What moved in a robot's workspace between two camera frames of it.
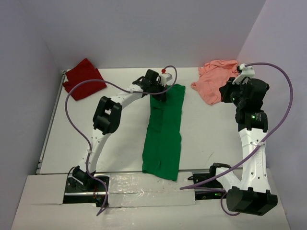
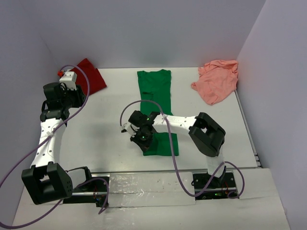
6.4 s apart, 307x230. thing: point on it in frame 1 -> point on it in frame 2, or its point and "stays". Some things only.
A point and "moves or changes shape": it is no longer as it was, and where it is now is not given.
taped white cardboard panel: (141, 189) stays
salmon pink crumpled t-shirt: (214, 75) stays
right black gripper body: (234, 93) -> (143, 138)
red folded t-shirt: (84, 70) stays
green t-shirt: (162, 141) moves or changes shape
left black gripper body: (157, 88) -> (72, 98)
